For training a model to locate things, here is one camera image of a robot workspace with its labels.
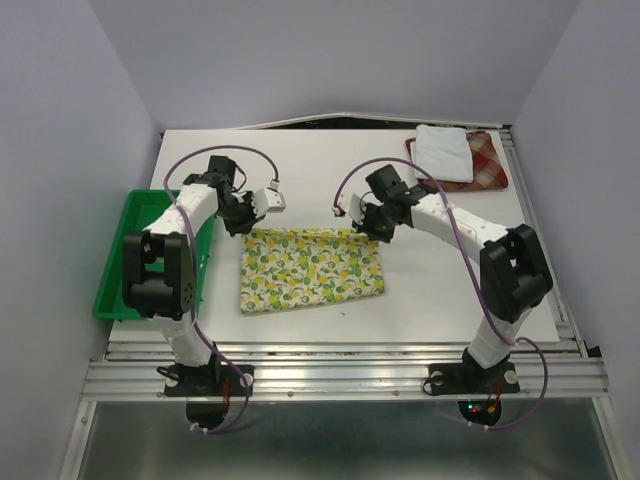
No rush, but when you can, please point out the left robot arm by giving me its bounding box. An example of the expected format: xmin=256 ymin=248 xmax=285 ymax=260
xmin=122 ymin=155 xmax=260 ymax=395

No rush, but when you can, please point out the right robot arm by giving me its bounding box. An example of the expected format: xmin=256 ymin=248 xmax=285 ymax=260
xmin=349 ymin=165 xmax=553 ymax=396

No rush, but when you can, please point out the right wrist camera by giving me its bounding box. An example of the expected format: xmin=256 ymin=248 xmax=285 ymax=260
xmin=331 ymin=193 xmax=369 ymax=225

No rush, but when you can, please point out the green plastic tray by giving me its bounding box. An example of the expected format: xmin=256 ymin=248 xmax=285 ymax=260
xmin=93 ymin=189 xmax=215 ymax=321

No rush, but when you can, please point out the white skirt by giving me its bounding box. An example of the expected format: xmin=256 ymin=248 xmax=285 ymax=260
xmin=411 ymin=125 xmax=474 ymax=183

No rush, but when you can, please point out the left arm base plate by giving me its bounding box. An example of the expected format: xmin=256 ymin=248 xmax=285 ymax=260
xmin=156 ymin=364 xmax=253 ymax=398

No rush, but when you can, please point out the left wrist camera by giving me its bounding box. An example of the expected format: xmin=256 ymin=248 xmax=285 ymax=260
xmin=251 ymin=180 xmax=286 ymax=218

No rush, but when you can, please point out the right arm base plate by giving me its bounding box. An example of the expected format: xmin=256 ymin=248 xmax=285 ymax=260
xmin=422 ymin=362 xmax=520 ymax=396

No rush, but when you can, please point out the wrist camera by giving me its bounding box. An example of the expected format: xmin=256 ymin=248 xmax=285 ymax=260
xmin=251 ymin=180 xmax=286 ymax=218
xmin=331 ymin=193 xmax=369 ymax=225

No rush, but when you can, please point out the yellow floral skirt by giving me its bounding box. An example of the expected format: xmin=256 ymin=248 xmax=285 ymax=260
xmin=239 ymin=228 xmax=386 ymax=315

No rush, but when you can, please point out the red plaid skirt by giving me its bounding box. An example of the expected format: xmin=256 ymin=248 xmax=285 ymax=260
xmin=405 ymin=129 xmax=509 ymax=192

